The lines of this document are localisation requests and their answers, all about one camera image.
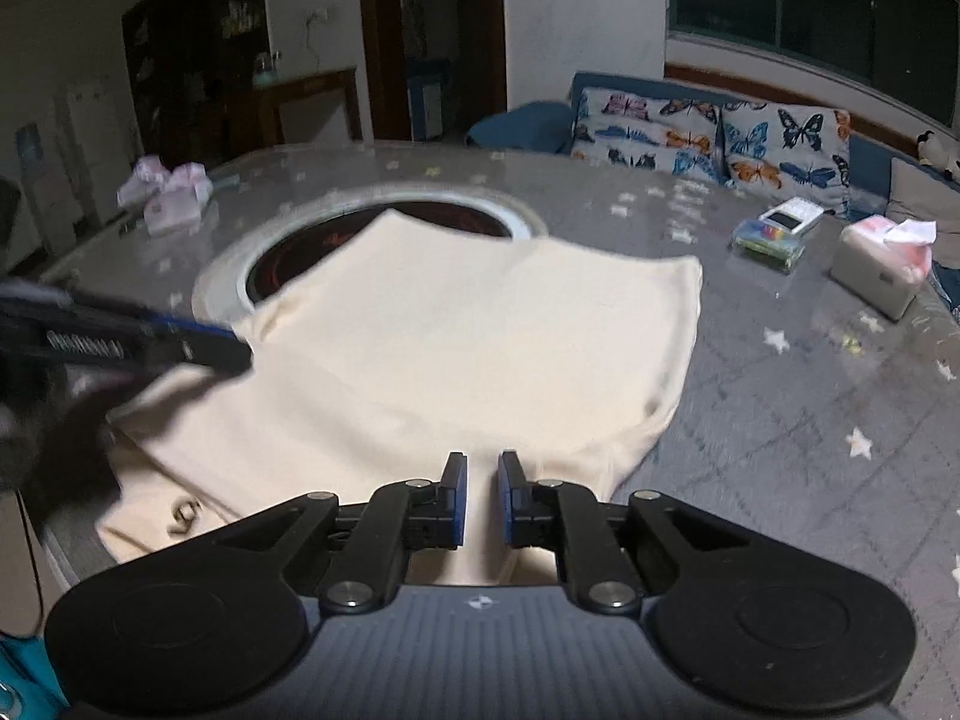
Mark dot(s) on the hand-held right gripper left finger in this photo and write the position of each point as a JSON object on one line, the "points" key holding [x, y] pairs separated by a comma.
{"points": [[459, 502]]}

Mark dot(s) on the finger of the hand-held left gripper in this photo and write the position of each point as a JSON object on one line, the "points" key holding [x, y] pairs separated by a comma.
{"points": [[217, 351]]}

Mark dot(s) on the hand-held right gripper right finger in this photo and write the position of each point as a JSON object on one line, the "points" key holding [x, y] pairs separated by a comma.
{"points": [[505, 502]]}

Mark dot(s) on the cream garment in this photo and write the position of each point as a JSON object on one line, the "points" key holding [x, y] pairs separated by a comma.
{"points": [[450, 345]]}

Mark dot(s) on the pink white tissue packets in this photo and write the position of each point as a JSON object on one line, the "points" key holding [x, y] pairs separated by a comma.
{"points": [[172, 195]]}

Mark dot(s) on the white cabinet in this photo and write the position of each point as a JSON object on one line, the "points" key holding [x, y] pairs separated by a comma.
{"points": [[94, 150]]}

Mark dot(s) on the wooden side table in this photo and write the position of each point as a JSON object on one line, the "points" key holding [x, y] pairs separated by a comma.
{"points": [[307, 101]]}

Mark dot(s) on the round inset hotpot cooker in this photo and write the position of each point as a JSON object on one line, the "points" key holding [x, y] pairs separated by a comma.
{"points": [[495, 219]]}

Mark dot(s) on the glass kettle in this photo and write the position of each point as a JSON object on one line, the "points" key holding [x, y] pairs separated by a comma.
{"points": [[265, 69]]}

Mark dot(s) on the grey star-print tablecloth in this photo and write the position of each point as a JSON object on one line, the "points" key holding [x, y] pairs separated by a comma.
{"points": [[787, 405]]}

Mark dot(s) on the dark bookshelf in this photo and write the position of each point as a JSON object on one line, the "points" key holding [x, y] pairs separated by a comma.
{"points": [[187, 52]]}

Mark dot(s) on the blue storage box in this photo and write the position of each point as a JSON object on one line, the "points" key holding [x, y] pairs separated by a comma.
{"points": [[427, 101]]}

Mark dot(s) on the teal cloth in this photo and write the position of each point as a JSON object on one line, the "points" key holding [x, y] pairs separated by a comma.
{"points": [[26, 679]]}

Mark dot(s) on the colourful crayon box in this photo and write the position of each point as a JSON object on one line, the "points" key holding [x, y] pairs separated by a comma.
{"points": [[769, 244]]}

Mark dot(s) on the blue sofa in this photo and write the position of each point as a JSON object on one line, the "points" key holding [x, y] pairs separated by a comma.
{"points": [[525, 124]]}

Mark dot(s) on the butterfly print pillow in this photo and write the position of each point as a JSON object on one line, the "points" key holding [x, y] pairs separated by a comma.
{"points": [[787, 150], [645, 127]]}

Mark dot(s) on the white flat box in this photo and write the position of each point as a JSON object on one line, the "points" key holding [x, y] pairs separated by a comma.
{"points": [[793, 215]]}

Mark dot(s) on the white tissue box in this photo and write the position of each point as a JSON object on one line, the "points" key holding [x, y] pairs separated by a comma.
{"points": [[874, 270]]}

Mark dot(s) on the grey cushion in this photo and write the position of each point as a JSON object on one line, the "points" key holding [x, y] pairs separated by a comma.
{"points": [[919, 210]]}

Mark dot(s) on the black and white plush toy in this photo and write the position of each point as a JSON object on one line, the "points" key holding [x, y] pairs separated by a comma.
{"points": [[937, 154]]}

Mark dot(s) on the window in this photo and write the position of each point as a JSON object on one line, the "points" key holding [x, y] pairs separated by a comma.
{"points": [[810, 7]]}

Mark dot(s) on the dark wooden door frame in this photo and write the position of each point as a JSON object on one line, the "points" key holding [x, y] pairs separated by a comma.
{"points": [[371, 37]]}

